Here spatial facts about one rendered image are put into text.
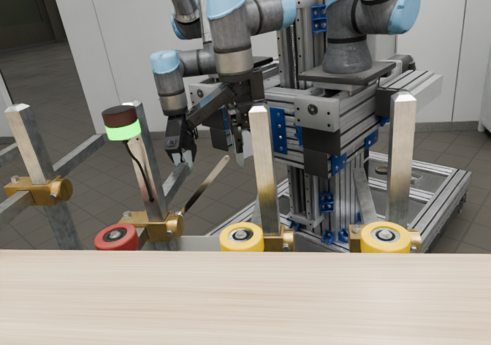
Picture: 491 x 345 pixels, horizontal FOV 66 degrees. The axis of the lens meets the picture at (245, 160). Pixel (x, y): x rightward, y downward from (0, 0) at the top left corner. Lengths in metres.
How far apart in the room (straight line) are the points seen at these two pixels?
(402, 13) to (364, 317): 0.76
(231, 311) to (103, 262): 0.27
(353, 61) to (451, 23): 2.22
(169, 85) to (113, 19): 2.76
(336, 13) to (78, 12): 3.06
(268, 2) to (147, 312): 0.59
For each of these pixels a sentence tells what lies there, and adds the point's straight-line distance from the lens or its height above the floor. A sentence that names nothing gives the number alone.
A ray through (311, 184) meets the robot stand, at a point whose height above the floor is 0.54.
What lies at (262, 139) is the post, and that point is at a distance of 0.70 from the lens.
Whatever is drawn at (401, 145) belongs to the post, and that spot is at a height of 1.03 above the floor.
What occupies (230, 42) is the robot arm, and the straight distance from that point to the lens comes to 0.73.
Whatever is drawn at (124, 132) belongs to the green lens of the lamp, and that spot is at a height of 1.10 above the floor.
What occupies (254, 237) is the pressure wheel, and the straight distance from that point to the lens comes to 0.69.
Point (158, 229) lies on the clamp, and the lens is 0.86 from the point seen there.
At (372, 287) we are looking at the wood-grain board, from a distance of 0.60.
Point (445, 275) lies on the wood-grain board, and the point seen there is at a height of 0.90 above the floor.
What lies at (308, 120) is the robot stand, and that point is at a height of 0.93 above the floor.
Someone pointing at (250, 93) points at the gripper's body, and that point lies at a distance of 0.78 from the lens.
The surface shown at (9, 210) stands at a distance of 0.92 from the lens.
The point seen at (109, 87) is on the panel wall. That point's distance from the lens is 3.97.
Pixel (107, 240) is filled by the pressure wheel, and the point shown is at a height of 0.90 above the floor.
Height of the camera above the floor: 1.32
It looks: 25 degrees down
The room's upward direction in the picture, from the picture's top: 7 degrees counter-clockwise
